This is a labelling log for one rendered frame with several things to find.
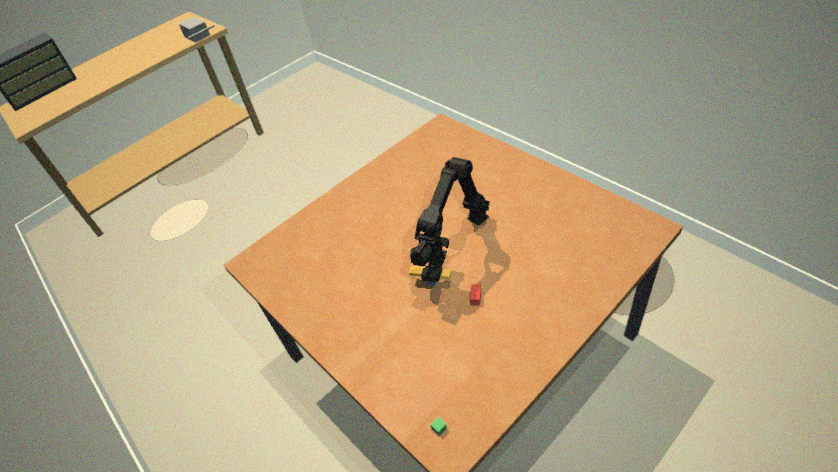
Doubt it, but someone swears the small green block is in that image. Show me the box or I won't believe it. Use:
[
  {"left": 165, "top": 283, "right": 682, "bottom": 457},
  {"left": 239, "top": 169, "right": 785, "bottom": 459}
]
[{"left": 431, "top": 417, "right": 448, "bottom": 436}]

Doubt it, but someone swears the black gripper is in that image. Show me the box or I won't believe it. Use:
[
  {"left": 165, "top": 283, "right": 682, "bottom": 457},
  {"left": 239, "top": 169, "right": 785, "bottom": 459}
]
[{"left": 421, "top": 237, "right": 449, "bottom": 282}]

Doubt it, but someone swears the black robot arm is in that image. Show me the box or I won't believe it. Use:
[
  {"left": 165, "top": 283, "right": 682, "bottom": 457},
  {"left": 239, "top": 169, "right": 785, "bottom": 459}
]
[{"left": 410, "top": 156, "right": 490, "bottom": 266}]

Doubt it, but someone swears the yellow bar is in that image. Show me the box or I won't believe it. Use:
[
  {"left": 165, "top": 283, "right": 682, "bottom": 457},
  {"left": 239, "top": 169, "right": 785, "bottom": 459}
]
[{"left": 409, "top": 266, "right": 452, "bottom": 280}]

